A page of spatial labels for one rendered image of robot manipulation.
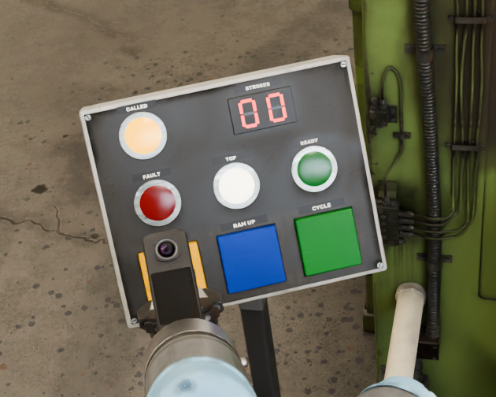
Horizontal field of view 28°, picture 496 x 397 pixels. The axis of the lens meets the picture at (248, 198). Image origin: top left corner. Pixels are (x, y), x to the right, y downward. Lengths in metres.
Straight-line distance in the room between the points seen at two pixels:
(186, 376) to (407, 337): 0.88
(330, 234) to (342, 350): 1.24
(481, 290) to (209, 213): 0.63
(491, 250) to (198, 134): 0.62
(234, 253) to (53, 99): 2.34
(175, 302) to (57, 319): 1.73
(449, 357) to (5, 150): 1.91
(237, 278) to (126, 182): 0.18
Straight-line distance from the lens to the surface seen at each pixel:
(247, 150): 1.22
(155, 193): 1.22
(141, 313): 1.05
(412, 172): 1.55
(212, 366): 0.80
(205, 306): 1.01
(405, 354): 1.61
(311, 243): 1.25
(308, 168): 1.23
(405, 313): 1.67
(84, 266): 2.81
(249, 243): 1.23
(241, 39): 3.66
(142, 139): 1.21
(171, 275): 0.98
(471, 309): 1.74
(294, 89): 1.23
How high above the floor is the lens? 1.86
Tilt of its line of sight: 40 degrees down
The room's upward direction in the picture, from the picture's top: 8 degrees counter-clockwise
